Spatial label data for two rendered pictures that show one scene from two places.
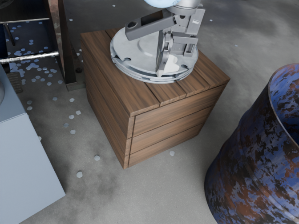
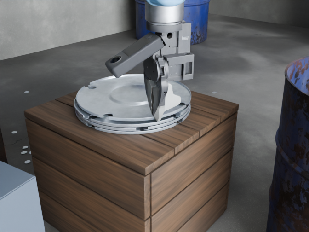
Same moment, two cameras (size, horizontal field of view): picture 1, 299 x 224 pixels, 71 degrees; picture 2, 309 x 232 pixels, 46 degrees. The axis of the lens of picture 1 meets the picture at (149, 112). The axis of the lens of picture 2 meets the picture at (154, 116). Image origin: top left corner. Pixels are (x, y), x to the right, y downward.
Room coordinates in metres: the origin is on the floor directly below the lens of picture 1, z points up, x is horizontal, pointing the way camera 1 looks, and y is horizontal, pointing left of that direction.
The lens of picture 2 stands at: (-0.21, 0.14, 0.74)
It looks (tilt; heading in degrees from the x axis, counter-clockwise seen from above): 26 degrees down; 349
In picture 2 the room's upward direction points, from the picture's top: straight up
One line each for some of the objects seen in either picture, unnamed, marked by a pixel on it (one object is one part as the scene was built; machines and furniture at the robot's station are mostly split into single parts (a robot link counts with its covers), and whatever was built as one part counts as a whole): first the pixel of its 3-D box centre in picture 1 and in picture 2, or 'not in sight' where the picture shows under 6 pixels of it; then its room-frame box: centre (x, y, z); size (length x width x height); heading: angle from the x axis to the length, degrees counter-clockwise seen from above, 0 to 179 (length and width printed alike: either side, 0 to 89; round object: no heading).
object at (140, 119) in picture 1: (146, 90); (134, 164); (0.62, 0.03, 0.18); 0.40 x 0.38 x 0.35; 40
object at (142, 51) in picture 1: (156, 46); (134, 94); (0.63, 0.03, 0.38); 0.29 x 0.29 x 0.01
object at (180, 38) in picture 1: (178, 28); (167, 51); (0.49, -0.02, 0.53); 0.09 x 0.08 x 0.12; 104
